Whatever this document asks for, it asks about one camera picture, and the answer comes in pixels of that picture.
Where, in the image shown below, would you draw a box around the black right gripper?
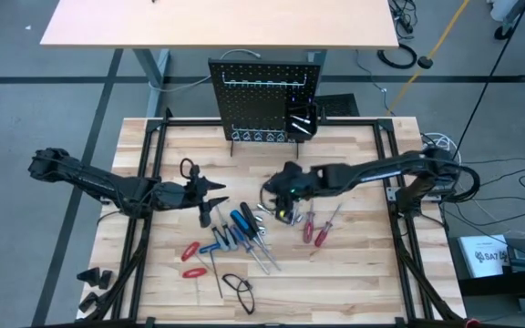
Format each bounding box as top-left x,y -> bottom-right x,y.
269,170 -> 321,224

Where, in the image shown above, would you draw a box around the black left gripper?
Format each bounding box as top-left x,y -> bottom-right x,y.
152,177 -> 230,214

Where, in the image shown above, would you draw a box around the black screwdriver with blue cap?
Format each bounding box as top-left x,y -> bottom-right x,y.
229,209 -> 273,274

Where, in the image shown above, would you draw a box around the grey black handled screwdriver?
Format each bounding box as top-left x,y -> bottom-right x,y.
211,204 -> 230,251
216,207 -> 240,252

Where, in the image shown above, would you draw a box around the clear blue handled screwdriver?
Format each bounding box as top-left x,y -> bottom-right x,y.
230,226 -> 271,276

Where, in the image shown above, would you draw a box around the black metal peg board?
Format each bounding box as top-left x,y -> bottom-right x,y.
207,58 -> 322,159

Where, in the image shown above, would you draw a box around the black plastic peg board bin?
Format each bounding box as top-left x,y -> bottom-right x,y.
284,102 -> 320,140

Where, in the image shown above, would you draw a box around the clear safety glasses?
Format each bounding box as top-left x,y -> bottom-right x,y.
221,272 -> 256,316

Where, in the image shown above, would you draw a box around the black perforated plate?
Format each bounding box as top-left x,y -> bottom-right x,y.
315,93 -> 361,118

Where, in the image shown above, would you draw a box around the black printed spare part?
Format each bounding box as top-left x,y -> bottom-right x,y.
98,269 -> 114,291
77,291 -> 100,313
76,267 -> 101,289

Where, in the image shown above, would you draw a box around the light wood desk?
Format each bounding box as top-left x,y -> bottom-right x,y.
39,0 -> 400,120

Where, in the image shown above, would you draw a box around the white printed box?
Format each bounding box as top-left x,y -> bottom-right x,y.
457,233 -> 510,279

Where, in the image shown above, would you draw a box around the black equipment stand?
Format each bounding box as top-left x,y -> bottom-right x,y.
447,236 -> 525,300

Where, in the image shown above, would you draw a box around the grey cart leg with caster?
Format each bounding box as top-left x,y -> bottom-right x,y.
488,0 -> 525,55

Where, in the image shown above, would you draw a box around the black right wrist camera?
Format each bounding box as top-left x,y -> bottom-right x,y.
282,160 -> 304,178

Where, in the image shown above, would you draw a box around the blue T-handle hex key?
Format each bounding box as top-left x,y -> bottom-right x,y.
198,242 -> 224,300

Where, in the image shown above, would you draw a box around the silver ring screwdriver rail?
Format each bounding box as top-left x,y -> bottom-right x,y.
231,125 -> 288,143

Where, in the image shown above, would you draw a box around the black aluminium table frame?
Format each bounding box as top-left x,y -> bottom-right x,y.
76,107 -> 468,328

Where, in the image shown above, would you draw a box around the silver multi-hook tool rail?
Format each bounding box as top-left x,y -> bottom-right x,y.
221,74 -> 309,89

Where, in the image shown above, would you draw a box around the thin grey cable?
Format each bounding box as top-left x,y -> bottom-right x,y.
355,48 -> 396,115

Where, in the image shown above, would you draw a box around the white cable bundle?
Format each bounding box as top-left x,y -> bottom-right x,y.
420,131 -> 463,168

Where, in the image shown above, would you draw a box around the coiled black cable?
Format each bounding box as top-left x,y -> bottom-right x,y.
376,42 -> 418,70

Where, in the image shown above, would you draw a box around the black power strip with cables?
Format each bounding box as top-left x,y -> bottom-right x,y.
388,0 -> 419,37

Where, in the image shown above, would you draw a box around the thick yellow cable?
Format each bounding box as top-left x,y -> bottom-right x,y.
384,0 -> 472,116

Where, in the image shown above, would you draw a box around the long black cable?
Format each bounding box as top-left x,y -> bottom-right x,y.
452,0 -> 525,159

